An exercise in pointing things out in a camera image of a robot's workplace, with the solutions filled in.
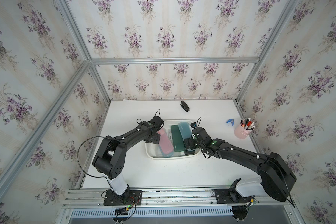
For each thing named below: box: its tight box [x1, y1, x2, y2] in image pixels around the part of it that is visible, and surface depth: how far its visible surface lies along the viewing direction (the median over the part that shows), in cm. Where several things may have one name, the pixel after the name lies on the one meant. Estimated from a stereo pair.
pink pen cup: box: [233, 123, 255, 140], surface depth 92 cm
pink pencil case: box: [157, 127, 175, 157], surface depth 89 cm
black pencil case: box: [184, 148, 196, 155], surface depth 90 cm
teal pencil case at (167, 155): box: [160, 148, 175, 158], surface depth 88 cm
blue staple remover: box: [225, 118, 235, 126], surface depth 107 cm
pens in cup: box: [240, 116, 257, 130], surface depth 94 cm
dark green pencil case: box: [170, 125, 186, 153], surface depth 94 cm
